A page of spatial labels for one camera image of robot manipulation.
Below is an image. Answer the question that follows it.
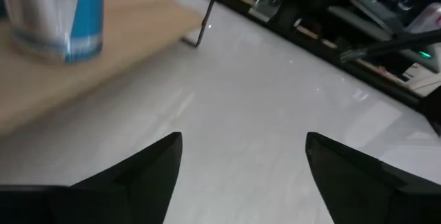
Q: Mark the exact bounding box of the wooden shelf black metal frame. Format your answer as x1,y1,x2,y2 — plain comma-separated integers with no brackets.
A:
0,0,221,139

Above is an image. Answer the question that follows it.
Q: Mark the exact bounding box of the blue silver Red Bull can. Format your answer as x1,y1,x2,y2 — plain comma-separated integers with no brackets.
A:
0,0,105,65

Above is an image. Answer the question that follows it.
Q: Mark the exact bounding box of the black metal table frame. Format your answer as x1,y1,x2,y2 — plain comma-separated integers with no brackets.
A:
168,0,427,110

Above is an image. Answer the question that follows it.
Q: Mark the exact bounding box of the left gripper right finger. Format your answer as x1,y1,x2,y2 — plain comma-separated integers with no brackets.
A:
305,132,441,224

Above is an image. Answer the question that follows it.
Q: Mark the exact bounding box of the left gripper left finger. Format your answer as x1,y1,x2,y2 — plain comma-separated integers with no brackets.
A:
0,132,183,224

